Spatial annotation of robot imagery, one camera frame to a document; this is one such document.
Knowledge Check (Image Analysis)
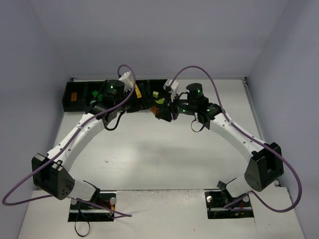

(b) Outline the brown lego plate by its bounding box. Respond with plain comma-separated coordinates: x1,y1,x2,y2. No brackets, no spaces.
150,106,159,115

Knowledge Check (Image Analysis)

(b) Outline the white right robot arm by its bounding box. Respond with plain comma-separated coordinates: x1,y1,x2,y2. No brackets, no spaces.
156,80,284,198

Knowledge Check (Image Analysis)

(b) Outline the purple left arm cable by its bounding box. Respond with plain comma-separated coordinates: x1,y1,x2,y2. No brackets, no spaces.
1,64,137,219

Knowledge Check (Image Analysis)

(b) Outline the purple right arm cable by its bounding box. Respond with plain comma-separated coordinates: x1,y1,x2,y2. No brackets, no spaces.
170,66,304,214

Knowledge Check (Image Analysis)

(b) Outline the orange lego brick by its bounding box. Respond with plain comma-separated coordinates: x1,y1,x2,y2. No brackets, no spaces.
70,92,77,102

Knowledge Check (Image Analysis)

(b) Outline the lime rounded cluster lego brick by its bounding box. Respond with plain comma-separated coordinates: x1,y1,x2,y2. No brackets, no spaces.
156,98,165,105

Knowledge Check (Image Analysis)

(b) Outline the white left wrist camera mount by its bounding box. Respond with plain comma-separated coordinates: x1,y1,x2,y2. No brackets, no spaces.
119,71,134,92

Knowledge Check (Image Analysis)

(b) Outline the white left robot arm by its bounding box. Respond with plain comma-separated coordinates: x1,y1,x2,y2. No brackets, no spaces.
31,78,155,202

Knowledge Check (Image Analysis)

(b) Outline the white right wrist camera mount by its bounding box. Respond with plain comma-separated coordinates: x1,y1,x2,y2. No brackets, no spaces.
163,79,179,99

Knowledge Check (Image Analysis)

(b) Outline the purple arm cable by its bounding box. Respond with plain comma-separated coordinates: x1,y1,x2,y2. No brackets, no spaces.
170,66,304,214
1,64,137,219

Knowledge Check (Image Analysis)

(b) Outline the yellow small lego brick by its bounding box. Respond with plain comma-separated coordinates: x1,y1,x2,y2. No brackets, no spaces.
135,85,142,99

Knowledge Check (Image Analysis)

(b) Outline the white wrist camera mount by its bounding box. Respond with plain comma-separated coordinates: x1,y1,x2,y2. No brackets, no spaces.
163,79,179,99
119,71,134,92

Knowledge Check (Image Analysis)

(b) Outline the green lego piece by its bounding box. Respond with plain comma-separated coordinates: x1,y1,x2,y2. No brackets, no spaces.
97,94,103,102

